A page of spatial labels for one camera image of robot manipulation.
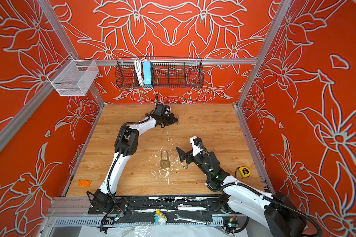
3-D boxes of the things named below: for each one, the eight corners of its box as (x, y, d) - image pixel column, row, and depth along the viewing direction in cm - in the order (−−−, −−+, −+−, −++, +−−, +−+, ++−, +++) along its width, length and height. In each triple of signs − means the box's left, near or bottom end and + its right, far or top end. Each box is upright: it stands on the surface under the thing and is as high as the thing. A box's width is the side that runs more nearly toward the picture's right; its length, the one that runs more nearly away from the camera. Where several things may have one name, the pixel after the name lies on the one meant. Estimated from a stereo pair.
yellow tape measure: (241, 178, 84) (242, 176, 82) (238, 168, 87) (240, 166, 85) (250, 177, 84) (252, 176, 82) (247, 168, 87) (248, 166, 85)
